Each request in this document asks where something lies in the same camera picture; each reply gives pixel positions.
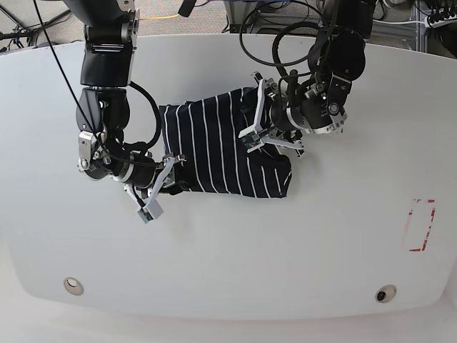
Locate black tripod legs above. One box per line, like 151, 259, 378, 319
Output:
1, 0, 72, 53

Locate aluminium frame stand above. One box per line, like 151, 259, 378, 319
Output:
222, 1, 260, 34

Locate red tape rectangle marking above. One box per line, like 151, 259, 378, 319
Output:
403, 199, 436, 252

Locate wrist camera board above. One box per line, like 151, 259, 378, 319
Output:
241, 132, 264, 153
137, 202, 164, 224

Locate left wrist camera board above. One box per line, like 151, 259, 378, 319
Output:
241, 132, 264, 153

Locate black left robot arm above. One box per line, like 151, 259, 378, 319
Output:
238, 1, 375, 155

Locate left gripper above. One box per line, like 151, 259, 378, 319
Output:
238, 71, 347, 158

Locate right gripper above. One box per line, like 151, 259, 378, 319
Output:
78, 131, 186, 209

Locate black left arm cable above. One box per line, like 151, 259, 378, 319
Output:
238, 0, 343, 108

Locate black white striped T-shirt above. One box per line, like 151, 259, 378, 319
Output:
159, 87, 292, 199

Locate right table cable grommet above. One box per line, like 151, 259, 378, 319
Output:
375, 284, 397, 304

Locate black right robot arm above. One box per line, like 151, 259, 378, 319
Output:
65, 1, 191, 206

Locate white power strip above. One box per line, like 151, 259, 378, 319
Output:
423, 7, 456, 29

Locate left table cable grommet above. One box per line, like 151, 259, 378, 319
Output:
63, 277, 84, 296

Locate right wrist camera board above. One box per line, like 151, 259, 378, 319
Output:
137, 202, 164, 224

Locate yellow floor cable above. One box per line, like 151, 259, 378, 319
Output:
139, 13, 179, 21

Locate table cable grommet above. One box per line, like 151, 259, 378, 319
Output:
63, 277, 84, 296
375, 284, 397, 304

